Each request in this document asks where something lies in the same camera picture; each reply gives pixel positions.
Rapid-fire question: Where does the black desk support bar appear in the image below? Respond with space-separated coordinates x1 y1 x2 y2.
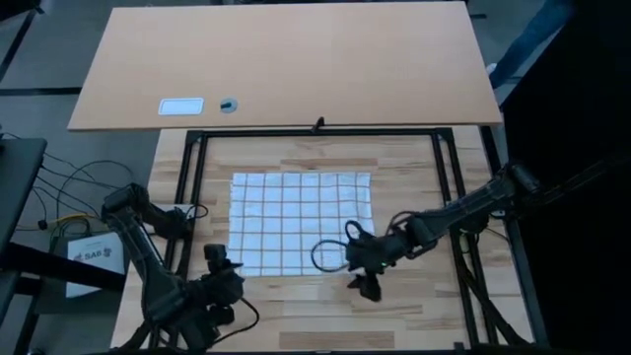
0 241 127 355

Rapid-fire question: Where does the black side desk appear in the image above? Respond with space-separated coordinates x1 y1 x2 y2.
0 138 48 257

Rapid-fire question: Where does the person's leg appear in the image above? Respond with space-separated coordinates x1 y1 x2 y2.
487 0 576 90

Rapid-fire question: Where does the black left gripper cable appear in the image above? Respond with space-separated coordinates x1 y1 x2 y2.
216 295 261 346

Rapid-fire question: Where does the tan desk board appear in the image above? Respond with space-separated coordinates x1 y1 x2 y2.
66 1 503 132

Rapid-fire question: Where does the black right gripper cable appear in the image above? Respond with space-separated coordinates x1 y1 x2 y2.
311 240 354 273

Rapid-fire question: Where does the white towel with red grid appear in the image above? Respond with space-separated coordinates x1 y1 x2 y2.
227 171 375 277

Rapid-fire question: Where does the white cardboard box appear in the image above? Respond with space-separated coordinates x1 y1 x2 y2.
65 230 125 300

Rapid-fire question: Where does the white rectangular label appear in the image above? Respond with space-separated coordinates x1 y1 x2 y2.
157 97 205 117

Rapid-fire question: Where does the black metal table frame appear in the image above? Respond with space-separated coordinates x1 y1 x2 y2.
110 126 551 355

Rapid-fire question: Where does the yellow floor cable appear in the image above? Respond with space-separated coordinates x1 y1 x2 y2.
14 213 107 233

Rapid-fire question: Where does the black floor cable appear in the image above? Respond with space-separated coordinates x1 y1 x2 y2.
29 152 137 233

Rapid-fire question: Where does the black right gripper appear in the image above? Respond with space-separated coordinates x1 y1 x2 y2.
346 229 413 304

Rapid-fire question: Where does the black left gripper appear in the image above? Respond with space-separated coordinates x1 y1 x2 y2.
196 261 246 308

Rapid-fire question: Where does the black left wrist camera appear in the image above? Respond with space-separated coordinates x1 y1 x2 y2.
203 243 230 273

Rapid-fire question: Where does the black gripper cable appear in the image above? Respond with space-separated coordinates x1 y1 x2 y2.
311 240 354 273
216 295 261 346

